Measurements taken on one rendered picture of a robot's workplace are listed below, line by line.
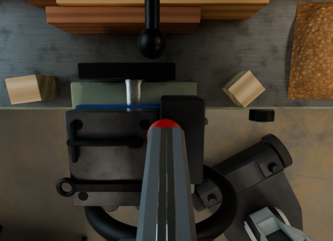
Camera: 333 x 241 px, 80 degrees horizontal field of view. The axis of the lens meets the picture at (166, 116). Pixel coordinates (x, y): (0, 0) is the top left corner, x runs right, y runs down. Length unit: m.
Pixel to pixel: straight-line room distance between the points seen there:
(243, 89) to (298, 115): 1.18
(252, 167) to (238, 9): 0.99
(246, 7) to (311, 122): 1.27
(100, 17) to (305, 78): 0.26
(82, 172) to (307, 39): 0.30
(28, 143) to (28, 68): 1.18
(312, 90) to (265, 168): 0.89
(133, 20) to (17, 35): 0.17
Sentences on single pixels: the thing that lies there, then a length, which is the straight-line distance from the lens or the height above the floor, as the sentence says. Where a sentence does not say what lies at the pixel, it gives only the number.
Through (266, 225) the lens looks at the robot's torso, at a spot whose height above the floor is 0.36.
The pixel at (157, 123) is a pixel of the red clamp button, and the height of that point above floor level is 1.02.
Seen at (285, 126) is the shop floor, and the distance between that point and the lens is 1.41.
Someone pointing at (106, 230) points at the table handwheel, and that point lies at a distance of 0.34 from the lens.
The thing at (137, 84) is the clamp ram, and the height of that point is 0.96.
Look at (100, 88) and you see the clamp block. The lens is 0.23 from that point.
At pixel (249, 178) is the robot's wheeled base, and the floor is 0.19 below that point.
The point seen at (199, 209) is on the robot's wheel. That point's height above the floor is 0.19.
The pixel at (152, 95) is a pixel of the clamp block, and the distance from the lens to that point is 0.22.
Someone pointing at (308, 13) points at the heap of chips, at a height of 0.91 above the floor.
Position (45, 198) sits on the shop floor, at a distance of 1.60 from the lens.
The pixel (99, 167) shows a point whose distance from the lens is 0.21.
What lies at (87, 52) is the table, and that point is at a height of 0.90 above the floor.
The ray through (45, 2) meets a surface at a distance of 0.31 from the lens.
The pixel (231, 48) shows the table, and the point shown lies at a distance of 0.30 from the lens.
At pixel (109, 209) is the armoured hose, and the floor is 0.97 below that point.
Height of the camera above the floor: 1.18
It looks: 80 degrees down
